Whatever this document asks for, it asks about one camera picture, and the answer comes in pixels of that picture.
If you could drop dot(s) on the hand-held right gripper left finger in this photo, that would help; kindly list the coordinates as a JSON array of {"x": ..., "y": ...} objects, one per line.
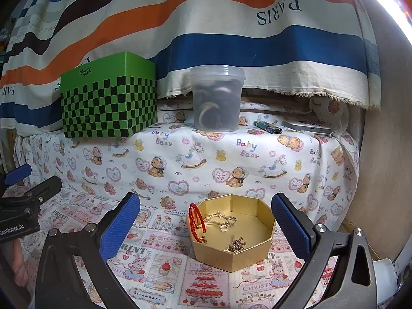
[{"x": 120, "y": 228}]

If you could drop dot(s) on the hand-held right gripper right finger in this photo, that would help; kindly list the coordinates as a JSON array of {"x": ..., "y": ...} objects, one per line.
[{"x": 289, "y": 225}]

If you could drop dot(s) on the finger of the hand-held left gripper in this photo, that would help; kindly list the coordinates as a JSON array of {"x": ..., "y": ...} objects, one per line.
[
  {"x": 19, "y": 173},
  {"x": 48, "y": 186}
]

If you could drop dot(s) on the gold octagonal box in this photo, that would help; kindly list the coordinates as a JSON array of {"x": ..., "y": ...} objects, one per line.
[{"x": 244, "y": 257}]

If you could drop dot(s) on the bronze pendant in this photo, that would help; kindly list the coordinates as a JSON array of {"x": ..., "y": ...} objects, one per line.
[{"x": 236, "y": 245}]

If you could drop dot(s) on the strawberry print cloth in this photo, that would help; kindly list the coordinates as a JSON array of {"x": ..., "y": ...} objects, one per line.
[{"x": 167, "y": 283}]

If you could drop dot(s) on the flat silver device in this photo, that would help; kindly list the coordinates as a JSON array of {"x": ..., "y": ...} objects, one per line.
[{"x": 305, "y": 127}]

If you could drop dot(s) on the bear print cloth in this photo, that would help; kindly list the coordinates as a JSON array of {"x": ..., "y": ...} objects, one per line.
[{"x": 199, "y": 167}]

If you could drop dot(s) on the patterned lighter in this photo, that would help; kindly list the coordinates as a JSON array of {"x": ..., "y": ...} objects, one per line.
[{"x": 267, "y": 127}]

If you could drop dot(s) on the green black checkered box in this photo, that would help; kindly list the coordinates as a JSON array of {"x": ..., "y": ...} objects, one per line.
[{"x": 109, "y": 103}]

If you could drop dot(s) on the white plastic object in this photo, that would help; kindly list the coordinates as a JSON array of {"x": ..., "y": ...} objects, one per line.
[{"x": 384, "y": 273}]

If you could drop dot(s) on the clear plastic tub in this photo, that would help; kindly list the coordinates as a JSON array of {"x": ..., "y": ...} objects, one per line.
[{"x": 217, "y": 74}]

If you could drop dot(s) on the striped cloth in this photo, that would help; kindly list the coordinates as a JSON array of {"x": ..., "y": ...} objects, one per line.
[{"x": 209, "y": 22}]

